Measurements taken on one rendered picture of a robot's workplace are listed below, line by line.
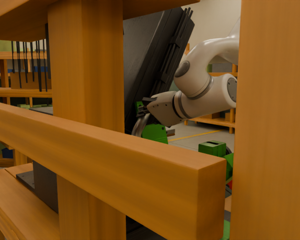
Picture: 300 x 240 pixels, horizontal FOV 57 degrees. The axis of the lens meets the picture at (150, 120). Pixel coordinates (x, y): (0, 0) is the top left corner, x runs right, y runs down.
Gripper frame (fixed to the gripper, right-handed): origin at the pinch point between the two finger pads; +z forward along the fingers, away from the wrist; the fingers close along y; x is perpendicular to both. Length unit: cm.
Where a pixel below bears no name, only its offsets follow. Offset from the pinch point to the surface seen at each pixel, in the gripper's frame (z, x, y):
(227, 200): -3.3, 3.9, -45.6
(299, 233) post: -53, 38, 11
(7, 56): 280, -128, 52
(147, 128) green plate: 5.4, -1.0, -5.8
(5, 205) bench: 53, 36, 6
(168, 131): 16.9, -15.4, -22.9
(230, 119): 280, -378, -366
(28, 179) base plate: 66, 21, 1
